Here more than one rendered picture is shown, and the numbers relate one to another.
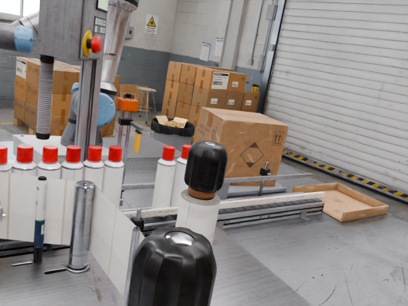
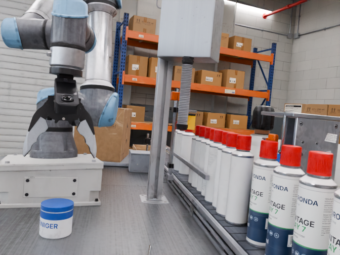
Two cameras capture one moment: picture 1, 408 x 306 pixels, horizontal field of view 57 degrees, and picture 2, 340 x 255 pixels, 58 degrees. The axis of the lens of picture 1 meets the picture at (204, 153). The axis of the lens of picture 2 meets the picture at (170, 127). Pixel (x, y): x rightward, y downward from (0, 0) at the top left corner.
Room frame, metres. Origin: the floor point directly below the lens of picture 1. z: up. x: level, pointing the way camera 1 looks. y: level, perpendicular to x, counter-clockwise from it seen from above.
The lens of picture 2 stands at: (0.56, 1.24, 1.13)
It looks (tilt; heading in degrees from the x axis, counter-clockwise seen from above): 3 degrees down; 294
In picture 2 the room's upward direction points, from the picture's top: 5 degrees clockwise
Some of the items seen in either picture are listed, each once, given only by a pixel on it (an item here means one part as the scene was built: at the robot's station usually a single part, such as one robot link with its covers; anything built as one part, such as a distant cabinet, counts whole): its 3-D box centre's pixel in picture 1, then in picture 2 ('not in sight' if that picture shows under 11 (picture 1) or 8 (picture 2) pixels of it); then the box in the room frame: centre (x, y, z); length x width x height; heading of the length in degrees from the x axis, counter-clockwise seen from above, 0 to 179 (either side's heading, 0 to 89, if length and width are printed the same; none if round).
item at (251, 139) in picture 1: (237, 146); (104, 131); (1.56, -0.14, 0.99); 0.30 x 0.24 x 0.27; 114
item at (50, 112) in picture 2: not in sight; (64, 96); (1.07, 0.70, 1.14); 0.09 x 0.08 x 0.12; 136
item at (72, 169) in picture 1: (70, 186); (207, 160); (0.84, 0.31, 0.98); 0.05 x 0.05 x 0.20
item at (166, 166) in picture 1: (164, 181); (187, 149); (0.99, 0.10, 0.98); 0.05 x 0.05 x 0.20
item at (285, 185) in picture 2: not in sight; (285, 204); (0.58, 0.67, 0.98); 0.05 x 0.05 x 0.20
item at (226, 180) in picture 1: (198, 182); (169, 150); (1.11, 0.00, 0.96); 1.07 x 0.01 x 0.01; 125
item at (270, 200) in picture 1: (208, 206); not in sight; (1.05, -0.04, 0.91); 1.07 x 0.01 x 0.02; 125
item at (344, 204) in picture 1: (339, 200); (154, 151); (1.49, -0.60, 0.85); 0.30 x 0.26 x 0.04; 125
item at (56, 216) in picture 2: not in sight; (56, 217); (1.05, 0.72, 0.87); 0.07 x 0.07 x 0.07
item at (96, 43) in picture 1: (94, 44); not in sight; (0.87, 0.29, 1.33); 0.04 x 0.03 x 0.04; 1
